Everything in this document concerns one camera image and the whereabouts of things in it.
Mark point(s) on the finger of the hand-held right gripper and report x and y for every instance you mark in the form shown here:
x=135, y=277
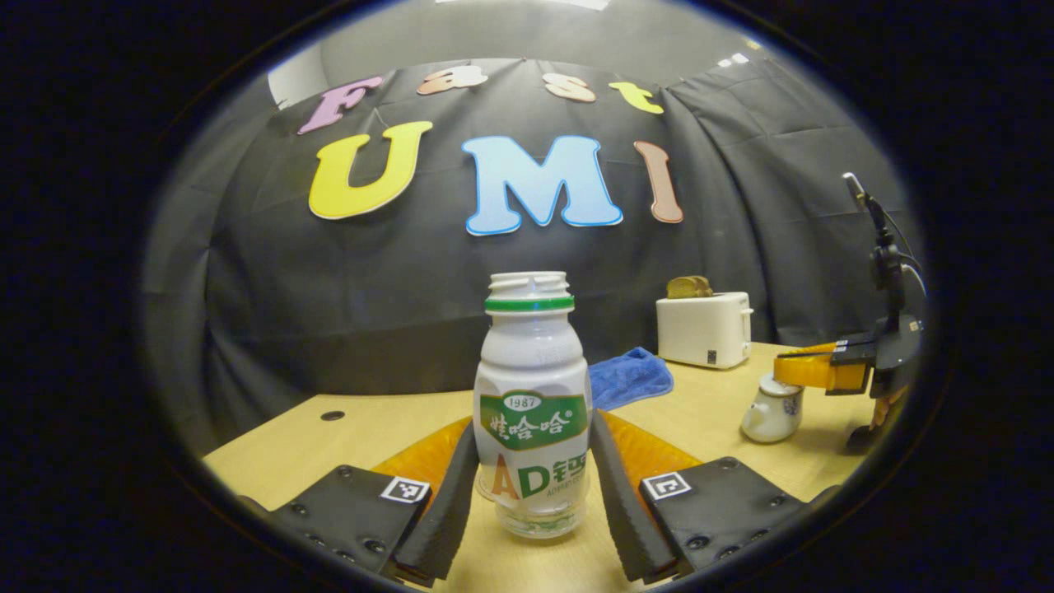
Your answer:
x=852, y=362

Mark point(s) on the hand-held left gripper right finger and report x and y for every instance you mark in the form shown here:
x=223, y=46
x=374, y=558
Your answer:
x=626, y=519

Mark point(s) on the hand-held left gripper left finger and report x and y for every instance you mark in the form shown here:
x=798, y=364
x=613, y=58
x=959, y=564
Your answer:
x=449, y=519

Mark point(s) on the white water bottle green label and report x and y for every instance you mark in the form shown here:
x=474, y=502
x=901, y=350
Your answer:
x=531, y=371

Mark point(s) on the blue towel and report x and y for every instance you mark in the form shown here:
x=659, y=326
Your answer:
x=630, y=377

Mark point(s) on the white toaster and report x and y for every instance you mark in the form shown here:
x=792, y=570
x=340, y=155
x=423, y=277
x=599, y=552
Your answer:
x=700, y=329

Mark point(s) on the brown toast slice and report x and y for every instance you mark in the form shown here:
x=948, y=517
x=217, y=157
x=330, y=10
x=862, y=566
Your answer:
x=682, y=288
x=705, y=288

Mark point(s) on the black backdrop cloth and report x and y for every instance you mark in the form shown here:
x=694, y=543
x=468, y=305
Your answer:
x=329, y=288

